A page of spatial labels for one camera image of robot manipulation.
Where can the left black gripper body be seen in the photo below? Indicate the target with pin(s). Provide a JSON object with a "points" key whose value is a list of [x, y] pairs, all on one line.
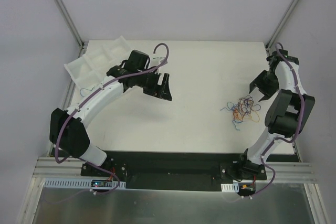
{"points": [[155, 85]]}

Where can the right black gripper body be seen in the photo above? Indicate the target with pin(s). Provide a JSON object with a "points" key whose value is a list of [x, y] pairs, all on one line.
{"points": [[264, 83]]}

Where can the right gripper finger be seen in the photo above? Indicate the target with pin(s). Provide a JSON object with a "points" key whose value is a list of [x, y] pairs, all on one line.
{"points": [[259, 82], [265, 97]]}

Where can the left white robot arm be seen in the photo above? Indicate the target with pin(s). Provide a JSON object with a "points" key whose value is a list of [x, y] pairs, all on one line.
{"points": [[68, 128]]}

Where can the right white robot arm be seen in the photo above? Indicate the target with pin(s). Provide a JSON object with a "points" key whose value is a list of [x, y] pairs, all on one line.
{"points": [[287, 115]]}

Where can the white foam compartment tray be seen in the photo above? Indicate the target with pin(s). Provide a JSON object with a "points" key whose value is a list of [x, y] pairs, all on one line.
{"points": [[89, 69]]}

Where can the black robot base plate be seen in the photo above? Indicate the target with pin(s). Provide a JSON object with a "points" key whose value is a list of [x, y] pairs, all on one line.
{"points": [[177, 171]]}

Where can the right white cable duct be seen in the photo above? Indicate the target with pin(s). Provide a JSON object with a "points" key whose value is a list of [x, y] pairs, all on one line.
{"points": [[230, 188]]}

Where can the white cable duct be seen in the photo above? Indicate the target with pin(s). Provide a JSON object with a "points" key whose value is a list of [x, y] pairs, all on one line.
{"points": [[230, 188], [75, 183]]}

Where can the right aluminium frame post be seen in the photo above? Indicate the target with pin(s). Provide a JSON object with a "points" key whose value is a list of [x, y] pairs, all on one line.
{"points": [[282, 23]]}

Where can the aluminium frame post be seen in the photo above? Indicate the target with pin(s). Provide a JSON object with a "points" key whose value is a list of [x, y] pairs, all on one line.
{"points": [[70, 23], [282, 23]]}

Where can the aluminium front rail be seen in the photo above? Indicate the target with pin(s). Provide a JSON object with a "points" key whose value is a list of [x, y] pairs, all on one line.
{"points": [[297, 173]]}

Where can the left white cable duct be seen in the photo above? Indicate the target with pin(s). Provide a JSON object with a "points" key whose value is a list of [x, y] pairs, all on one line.
{"points": [[75, 183]]}

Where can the left aluminium frame post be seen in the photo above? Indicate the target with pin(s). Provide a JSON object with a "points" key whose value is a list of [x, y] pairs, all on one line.
{"points": [[70, 23]]}

